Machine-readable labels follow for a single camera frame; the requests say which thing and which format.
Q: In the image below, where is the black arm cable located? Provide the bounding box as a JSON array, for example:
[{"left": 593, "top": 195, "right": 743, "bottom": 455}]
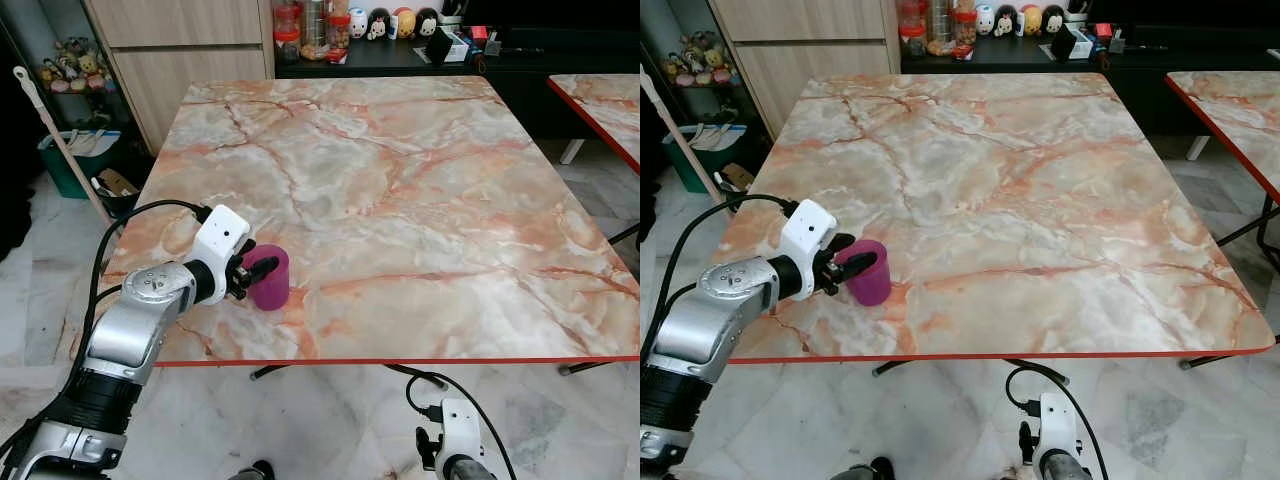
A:
[
  {"left": 404, "top": 368, "right": 518, "bottom": 480},
  {"left": 655, "top": 193, "right": 801, "bottom": 336},
  {"left": 58, "top": 199, "right": 213, "bottom": 401},
  {"left": 1004, "top": 364, "right": 1111, "bottom": 480}
]

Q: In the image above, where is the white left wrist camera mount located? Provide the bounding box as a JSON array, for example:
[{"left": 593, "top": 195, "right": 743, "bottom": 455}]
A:
[
  {"left": 779, "top": 200, "right": 837, "bottom": 291},
  {"left": 185, "top": 205, "right": 252, "bottom": 293}
]

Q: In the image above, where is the black sideboard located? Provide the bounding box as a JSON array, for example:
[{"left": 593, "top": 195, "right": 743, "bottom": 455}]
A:
[{"left": 898, "top": 32, "right": 1280, "bottom": 139}]

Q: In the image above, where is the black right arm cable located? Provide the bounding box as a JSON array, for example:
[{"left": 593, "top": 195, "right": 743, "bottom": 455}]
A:
[
  {"left": 404, "top": 368, "right": 518, "bottom": 480},
  {"left": 1004, "top": 364, "right": 1111, "bottom": 480}
]

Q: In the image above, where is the green plastic bin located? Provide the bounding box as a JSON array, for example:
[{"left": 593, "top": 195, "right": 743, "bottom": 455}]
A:
[
  {"left": 38, "top": 129, "right": 123, "bottom": 200},
  {"left": 661, "top": 124, "right": 747, "bottom": 194}
]

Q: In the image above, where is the black and white box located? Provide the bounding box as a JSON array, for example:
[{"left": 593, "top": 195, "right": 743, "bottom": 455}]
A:
[
  {"left": 1050, "top": 24, "right": 1097, "bottom": 63},
  {"left": 425, "top": 28, "right": 472, "bottom": 67}
]

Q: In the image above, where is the red lid glass jar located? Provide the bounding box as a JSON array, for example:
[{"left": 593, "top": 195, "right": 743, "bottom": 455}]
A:
[
  {"left": 897, "top": 0, "right": 929, "bottom": 57},
  {"left": 272, "top": 4, "right": 302, "bottom": 64}
]

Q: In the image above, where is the small plush toy pile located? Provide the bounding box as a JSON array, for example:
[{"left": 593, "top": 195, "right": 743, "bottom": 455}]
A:
[
  {"left": 34, "top": 38, "right": 113, "bottom": 97},
  {"left": 661, "top": 33, "right": 742, "bottom": 91}
]

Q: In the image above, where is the wooden broom stick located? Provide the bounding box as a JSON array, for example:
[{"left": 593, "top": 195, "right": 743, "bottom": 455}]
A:
[
  {"left": 640, "top": 68, "right": 728, "bottom": 203},
  {"left": 13, "top": 66, "right": 113, "bottom": 227}
]

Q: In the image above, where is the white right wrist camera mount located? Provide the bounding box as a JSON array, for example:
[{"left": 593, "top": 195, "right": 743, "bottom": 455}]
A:
[
  {"left": 439, "top": 398, "right": 487, "bottom": 473},
  {"left": 1037, "top": 392, "right": 1083, "bottom": 471}
]

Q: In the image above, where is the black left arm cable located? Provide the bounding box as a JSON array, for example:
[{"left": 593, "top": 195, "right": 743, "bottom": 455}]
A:
[
  {"left": 58, "top": 199, "right": 213, "bottom": 401},
  {"left": 655, "top": 193, "right": 801, "bottom": 336}
]

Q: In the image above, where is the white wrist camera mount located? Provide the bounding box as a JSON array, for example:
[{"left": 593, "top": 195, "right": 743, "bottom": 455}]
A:
[
  {"left": 1037, "top": 392, "right": 1083, "bottom": 471},
  {"left": 779, "top": 200, "right": 837, "bottom": 291},
  {"left": 439, "top": 398, "right": 487, "bottom": 473},
  {"left": 185, "top": 205, "right": 252, "bottom": 293}
]

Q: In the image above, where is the light wooden cabinet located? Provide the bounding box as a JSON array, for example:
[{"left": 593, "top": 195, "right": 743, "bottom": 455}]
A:
[
  {"left": 707, "top": 0, "right": 903, "bottom": 141},
  {"left": 84, "top": 0, "right": 277, "bottom": 153}
]

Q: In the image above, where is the purple plastic cup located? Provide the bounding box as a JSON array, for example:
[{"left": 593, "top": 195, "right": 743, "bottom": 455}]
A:
[
  {"left": 846, "top": 239, "right": 892, "bottom": 307},
  {"left": 246, "top": 244, "right": 292, "bottom": 312}
]

